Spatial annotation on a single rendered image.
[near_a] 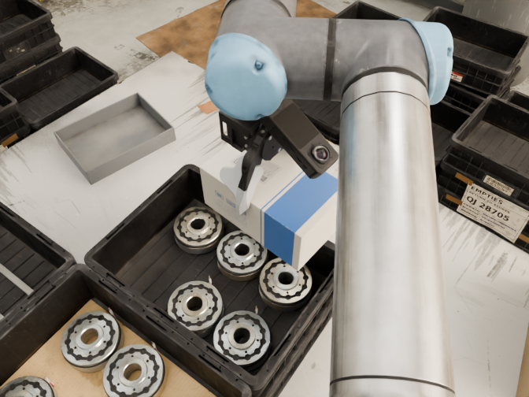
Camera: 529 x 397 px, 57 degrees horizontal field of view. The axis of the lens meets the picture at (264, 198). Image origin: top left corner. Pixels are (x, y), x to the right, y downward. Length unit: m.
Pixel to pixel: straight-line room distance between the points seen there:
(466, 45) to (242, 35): 1.90
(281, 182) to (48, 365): 0.53
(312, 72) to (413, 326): 0.24
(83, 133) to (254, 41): 1.12
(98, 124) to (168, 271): 0.65
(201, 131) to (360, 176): 1.11
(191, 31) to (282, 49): 2.74
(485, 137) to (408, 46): 1.45
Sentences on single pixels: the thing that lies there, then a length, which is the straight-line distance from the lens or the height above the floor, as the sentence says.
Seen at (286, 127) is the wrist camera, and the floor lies 1.26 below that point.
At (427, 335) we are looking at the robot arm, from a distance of 0.31.
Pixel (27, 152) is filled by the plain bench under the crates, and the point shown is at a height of 0.70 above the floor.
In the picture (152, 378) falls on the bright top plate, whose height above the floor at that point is 0.86.
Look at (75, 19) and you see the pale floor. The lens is 3.49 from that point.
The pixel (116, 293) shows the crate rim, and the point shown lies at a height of 0.92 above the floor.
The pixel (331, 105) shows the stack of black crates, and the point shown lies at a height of 0.27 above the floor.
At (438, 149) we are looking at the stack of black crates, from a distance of 1.95.
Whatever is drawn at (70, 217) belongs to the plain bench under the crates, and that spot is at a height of 0.70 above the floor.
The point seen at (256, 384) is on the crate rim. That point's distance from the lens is 0.79.
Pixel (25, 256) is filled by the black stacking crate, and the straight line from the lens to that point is 1.12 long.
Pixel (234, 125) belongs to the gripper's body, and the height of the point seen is 1.24.
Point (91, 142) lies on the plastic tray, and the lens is 1.48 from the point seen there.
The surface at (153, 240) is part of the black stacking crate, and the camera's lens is 1.06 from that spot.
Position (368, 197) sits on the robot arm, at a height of 1.42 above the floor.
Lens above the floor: 1.68
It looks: 51 degrees down
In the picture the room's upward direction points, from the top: straight up
